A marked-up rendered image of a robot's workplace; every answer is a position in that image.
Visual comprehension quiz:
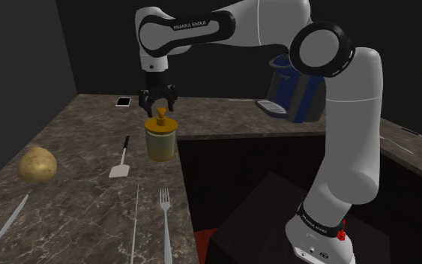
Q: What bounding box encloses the thin silver utensil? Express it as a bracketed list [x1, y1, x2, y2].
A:
[379, 136, 415, 155]

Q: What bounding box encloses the blue and grey coffee machine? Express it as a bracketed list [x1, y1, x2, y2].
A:
[255, 52, 327, 124]

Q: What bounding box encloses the brown potato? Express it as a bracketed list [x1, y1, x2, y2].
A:
[16, 146, 58, 184]

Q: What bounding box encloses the silver fork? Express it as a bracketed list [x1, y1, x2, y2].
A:
[159, 187, 174, 264]

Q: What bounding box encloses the white spatula black handle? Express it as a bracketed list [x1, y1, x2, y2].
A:
[108, 135, 131, 179]

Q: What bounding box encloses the silver knife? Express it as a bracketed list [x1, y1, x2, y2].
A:
[0, 193, 29, 264]

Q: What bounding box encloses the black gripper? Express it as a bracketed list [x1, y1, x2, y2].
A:
[139, 70, 178, 119]

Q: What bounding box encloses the dark robot stand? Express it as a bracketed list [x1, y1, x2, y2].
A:
[205, 171, 393, 264]

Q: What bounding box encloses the thin silver skewer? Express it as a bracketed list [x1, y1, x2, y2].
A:
[130, 184, 140, 264]

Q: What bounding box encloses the glass soap dispenser yellow lid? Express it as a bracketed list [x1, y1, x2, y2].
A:
[144, 106, 179, 163]

